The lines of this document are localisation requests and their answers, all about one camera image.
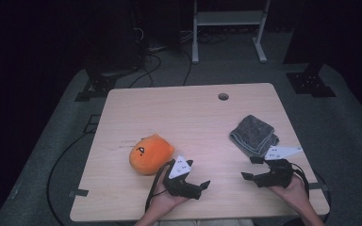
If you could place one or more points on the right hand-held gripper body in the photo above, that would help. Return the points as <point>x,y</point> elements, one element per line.
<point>278,175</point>

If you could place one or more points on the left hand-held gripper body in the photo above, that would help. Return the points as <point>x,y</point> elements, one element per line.
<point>182,188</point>

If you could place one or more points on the grey fluffy cloth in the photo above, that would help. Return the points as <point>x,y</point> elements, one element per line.
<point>253,135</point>

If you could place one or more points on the orange plush toy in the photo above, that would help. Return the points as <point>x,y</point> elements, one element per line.
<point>151,155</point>

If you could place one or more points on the person's left hand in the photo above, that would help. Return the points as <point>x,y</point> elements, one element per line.
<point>161,201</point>

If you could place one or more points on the person's right hand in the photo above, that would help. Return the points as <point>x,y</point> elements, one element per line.
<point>293,194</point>

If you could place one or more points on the grey tape strip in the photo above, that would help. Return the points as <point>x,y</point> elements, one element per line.
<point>316,185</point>
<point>79,192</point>

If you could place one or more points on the black stand base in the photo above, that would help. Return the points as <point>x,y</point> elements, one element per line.
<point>99,85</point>
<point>309,83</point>

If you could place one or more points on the black rectangular floor frame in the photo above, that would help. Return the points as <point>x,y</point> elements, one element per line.
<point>89,124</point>

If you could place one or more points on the white metal stand frame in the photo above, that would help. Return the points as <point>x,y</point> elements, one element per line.
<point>229,18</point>

